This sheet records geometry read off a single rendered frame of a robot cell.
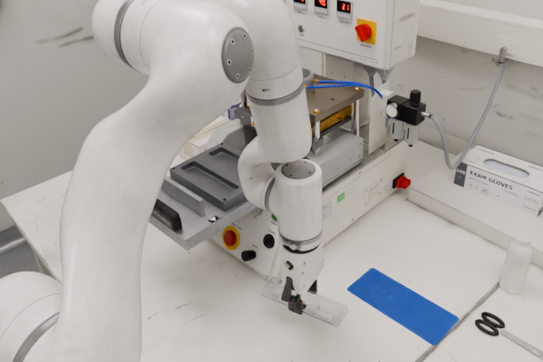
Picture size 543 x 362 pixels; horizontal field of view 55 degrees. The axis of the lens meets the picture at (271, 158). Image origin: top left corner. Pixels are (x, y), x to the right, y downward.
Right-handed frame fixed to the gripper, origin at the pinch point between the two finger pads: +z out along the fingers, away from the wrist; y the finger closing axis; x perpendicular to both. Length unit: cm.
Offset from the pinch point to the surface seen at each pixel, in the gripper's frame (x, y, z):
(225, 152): 31.9, 19.3, -16.0
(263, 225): 17.1, 12.2, -3.6
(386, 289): -12.4, 16.7, 7.4
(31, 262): 161, 26, 82
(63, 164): 171, 62, 52
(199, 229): 20.2, -6.3, -14.6
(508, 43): -21, 75, -33
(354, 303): -7.6, 9.5, 7.4
